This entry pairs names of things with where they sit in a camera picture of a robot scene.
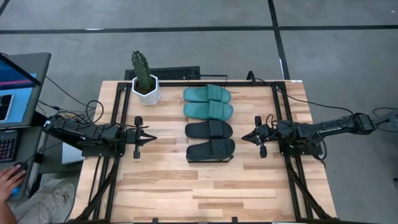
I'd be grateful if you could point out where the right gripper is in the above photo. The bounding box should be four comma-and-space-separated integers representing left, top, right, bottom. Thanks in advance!
241, 115, 280, 159

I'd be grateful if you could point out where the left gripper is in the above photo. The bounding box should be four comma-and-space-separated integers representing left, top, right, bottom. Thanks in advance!
125, 115, 158, 160

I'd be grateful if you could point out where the black rubber slide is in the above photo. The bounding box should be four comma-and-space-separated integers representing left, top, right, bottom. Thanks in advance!
184, 120, 234, 140
185, 138, 236, 162

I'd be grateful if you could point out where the teal rubber slide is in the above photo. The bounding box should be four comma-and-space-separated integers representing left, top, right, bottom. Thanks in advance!
182, 83, 233, 105
182, 100, 234, 121

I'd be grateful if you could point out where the person's forearm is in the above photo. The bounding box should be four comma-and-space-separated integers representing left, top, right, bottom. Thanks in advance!
0, 198, 16, 224

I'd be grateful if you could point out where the white hexagonal plant pot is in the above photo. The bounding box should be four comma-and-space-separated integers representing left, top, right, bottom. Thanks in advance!
131, 73, 162, 106

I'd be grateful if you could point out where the black table edge clamp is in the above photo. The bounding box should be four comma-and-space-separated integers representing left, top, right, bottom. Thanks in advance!
246, 70, 259, 85

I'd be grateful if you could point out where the green cactus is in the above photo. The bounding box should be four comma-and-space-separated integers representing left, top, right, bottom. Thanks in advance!
131, 50, 155, 94

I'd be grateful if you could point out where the light grey box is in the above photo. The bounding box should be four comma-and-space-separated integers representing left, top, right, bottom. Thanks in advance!
61, 141, 85, 166

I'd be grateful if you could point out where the grey laptop cart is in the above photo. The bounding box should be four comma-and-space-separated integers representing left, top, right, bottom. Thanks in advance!
0, 126, 49, 205

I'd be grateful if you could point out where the person's leg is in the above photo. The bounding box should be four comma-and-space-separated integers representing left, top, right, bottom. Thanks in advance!
8, 178, 76, 224

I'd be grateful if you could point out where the black computer mouse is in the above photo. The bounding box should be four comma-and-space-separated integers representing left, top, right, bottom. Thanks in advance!
12, 161, 29, 175

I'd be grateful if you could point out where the grey laptop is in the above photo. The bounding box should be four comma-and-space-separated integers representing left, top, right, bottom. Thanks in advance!
0, 52, 52, 164

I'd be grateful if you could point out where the grey floor stand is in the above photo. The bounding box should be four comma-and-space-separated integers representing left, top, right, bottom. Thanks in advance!
371, 107, 398, 127

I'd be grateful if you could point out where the person's hand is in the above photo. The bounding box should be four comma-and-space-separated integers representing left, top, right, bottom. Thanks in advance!
0, 164, 27, 203

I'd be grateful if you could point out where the wooden shelf with black frame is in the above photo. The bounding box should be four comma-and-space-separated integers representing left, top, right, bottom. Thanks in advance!
185, 73, 234, 164

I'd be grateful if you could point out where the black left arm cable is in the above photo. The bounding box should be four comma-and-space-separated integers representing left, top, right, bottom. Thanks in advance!
36, 98, 106, 126

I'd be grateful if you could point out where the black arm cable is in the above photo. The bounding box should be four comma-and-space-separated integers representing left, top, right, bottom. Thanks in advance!
265, 113, 328, 162
36, 98, 106, 126

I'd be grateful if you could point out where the long black power cable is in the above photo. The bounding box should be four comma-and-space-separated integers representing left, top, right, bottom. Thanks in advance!
254, 77, 355, 118

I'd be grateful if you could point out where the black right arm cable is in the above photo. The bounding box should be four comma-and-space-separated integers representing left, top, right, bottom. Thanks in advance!
265, 113, 328, 162

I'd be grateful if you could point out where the thin black floor cable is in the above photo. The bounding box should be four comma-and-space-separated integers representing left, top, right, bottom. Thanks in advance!
44, 75, 96, 110

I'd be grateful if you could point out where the black floor stand cable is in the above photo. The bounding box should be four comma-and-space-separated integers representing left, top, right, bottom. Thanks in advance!
371, 106, 398, 126

